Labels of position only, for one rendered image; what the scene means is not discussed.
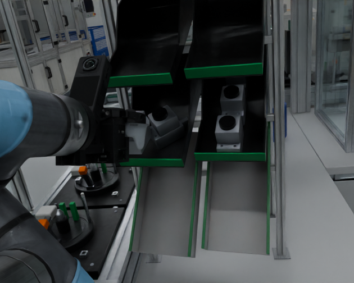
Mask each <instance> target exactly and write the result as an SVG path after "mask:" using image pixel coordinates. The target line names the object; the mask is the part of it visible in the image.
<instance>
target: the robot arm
mask: <svg viewBox="0 0 354 283"><path fill-rule="evenodd" d="M111 71H112V66H111V64H110V62H109V61H108V59H107V57H106V55H99V56H86V57H81V58H80V59H79V63H78V66H77V69H76V73H75V76H74V79H73V82H72V86H71V89H70V93H69V96H64V95H59V94H55V93H50V92H44V91H41V90H36V89H32V88H27V87H24V86H19V85H16V84H14V83H12V82H9V81H4V80H0V283H95V282H94V280H93V279H92V278H91V277H90V276H89V275H88V273H87V272H86V271H85V270H84V268H83V267H82V266H81V264H80V261H79V260H78V259H77V258H75V257H73V256H72V255H71V254H70V253H69V252H68V251H67V250H66V249H65V248H64V247H63V246H62V245H61V244H60V243H59V242H58V241H57V240H56V239H55V238H54V237H53V236H52V235H51V234H50V233H49V232H48V230H47V229H46V228H45V227H44V226H43V225H42V224H41V223H40V222H39V221H38V220H37V219H36V218H35V217H34V216H33V215H32V214H31V213H30V212H29V211H28V210H27V209H26V208H25V207H24V206H23V205H22V204H21V203H20V202H19V201H18V200H17V198H16V197H15V196H14V195H13V194H12V193H11V192H10V191H9V190H8V189H7V188H6V185H7V184H8V183H9V182H10V181H11V179H12V178H13V177H14V176H15V174H16V172H17V170H18V169H19V168H20V167H21V166H22V164H23V163H24V162H25V161H26V160H27V159H29V158H34V157H51V156H56V166H84V165H86V164H89V163H121V162H129V137H132V138H133V139H134V142H135V145H136V148H137V150H142V149H143V147H144V141H145V136H146V128H147V126H149V119H148V117H147V116H146V115H145V114H143V113H140V112H130V111H125V109H123V108H115V107H103V104H104V101H105V97H106V92H107V88H108V83H109V80H110V75H111ZM130 124H133V126H132V125H130ZM125 135H126V136H129V137H125ZM118 149H120V150H118ZM123 153H124V159H123ZM102 161H105V162H102Z"/></svg>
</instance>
